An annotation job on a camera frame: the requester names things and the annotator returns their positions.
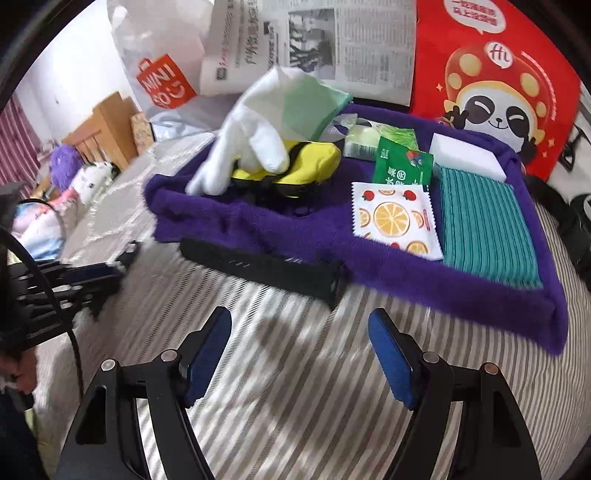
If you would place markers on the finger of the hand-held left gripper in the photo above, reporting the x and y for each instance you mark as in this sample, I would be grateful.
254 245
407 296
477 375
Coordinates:
87 272
78 297

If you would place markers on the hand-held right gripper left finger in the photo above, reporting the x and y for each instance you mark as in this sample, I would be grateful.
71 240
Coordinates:
207 350

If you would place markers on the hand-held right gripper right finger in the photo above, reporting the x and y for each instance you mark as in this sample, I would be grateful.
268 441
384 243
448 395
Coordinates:
392 355

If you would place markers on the black elastic band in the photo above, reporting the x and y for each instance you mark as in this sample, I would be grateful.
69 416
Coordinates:
263 267

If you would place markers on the fruit print wipe packet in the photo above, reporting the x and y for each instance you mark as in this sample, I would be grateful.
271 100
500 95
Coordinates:
392 217

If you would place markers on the teal ribbed cloth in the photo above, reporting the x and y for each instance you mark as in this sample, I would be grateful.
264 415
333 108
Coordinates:
485 230

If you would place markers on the dark green snack packet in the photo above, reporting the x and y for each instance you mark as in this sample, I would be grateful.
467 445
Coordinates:
397 166

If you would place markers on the white cotton glove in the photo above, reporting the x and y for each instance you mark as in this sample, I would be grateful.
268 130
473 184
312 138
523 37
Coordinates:
240 138

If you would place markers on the yellow zip pouch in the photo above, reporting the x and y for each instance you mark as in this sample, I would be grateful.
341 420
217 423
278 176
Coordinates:
314 166

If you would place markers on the pale green tissue packet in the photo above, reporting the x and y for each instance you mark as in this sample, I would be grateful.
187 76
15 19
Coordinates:
364 143

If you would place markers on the mint green cloth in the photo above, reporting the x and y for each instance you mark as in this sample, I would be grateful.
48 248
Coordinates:
309 110

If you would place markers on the person's left hand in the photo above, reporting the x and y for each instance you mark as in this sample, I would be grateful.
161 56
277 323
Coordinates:
16 369

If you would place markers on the pastel plush toy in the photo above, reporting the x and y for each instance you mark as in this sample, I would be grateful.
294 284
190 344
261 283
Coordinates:
37 226

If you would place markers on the white plush toy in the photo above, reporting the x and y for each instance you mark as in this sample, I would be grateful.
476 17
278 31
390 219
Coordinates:
92 180

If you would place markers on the striped bed sheet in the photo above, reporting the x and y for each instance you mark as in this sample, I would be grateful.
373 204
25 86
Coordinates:
300 415

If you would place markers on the purple fluffy cushion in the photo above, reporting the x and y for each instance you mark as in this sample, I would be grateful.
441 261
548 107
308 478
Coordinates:
64 161

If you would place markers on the purple towel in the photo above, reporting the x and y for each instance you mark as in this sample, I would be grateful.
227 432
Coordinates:
286 230

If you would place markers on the patterned paper bag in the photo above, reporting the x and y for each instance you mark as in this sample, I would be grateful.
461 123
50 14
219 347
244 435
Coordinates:
141 131

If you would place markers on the pink striped curtain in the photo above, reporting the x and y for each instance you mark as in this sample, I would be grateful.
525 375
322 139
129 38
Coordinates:
18 138

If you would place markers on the white sponge block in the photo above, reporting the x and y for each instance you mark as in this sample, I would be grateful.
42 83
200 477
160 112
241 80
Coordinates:
466 154

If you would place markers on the white orange-logo shopping bag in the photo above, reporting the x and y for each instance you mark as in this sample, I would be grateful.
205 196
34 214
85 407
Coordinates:
138 37

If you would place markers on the white black-logo fabric bag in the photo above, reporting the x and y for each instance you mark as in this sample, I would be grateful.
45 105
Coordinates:
584 152

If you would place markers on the newspaper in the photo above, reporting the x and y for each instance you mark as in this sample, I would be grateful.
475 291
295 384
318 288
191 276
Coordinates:
360 55

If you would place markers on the red panda print bag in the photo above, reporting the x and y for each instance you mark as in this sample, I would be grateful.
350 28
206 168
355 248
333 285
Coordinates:
438 46

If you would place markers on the wooden bed frame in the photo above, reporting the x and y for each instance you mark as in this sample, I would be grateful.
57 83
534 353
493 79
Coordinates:
115 124

